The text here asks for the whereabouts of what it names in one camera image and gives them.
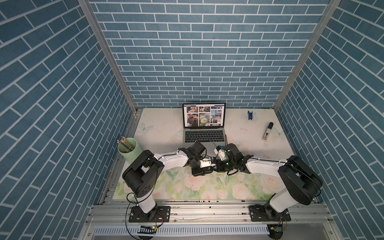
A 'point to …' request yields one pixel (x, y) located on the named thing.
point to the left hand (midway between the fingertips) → (205, 169)
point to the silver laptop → (205, 123)
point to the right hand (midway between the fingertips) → (211, 169)
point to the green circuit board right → (276, 229)
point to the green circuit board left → (147, 229)
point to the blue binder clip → (250, 115)
